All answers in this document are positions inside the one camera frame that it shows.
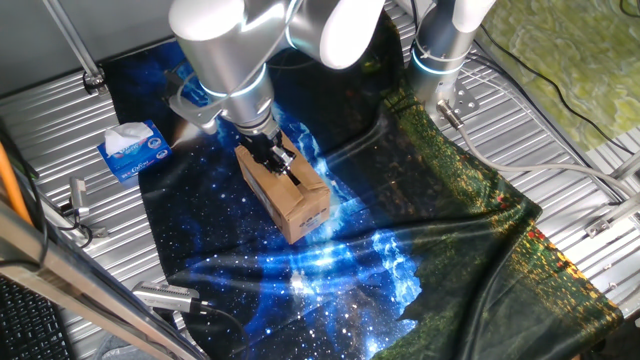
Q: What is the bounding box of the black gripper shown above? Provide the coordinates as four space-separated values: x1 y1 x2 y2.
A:
239 132 297 177

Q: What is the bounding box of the cardboard box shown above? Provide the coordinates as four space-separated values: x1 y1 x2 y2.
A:
234 132 332 245

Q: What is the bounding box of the blue tissue box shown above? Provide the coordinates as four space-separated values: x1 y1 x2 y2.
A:
96 119 174 182

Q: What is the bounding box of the galaxy and forest print cloth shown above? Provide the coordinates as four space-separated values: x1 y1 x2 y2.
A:
102 0 625 360

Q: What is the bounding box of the white tissue sheet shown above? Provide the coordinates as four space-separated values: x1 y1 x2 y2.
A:
103 121 155 155

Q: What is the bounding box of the grey towel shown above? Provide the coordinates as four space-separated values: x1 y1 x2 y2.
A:
92 332 169 360

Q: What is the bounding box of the metal stand pole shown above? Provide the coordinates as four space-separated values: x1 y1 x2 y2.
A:
42 0 109 96

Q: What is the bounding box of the orange stick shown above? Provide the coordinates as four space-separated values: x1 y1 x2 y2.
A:
0 139 34 226

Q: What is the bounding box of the black keyboard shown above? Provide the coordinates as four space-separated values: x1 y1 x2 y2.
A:
0 274 76 360

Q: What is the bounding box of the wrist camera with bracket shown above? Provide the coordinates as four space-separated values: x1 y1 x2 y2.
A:
162 69 222 136

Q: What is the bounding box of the black camera cable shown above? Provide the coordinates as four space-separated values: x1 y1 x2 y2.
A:
197 302 251 360

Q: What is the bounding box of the silver depth camera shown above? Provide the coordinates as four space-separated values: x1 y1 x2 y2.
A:
131 280 201 315

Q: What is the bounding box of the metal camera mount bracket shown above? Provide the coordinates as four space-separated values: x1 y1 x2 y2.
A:
59 199 110 240

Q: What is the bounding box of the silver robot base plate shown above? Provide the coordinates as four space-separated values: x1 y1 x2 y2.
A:
432 82 481 126

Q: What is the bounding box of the aluminium frame bar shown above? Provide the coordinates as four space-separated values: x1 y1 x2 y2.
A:
0 199 211 360

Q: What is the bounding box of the grey robot hose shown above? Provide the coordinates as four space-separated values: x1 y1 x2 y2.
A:
436 99 640 199

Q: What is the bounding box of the thick black cable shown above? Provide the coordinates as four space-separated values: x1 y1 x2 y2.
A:
0 117 51 266

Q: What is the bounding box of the black floor cable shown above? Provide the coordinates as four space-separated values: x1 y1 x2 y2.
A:
477 22 636 156

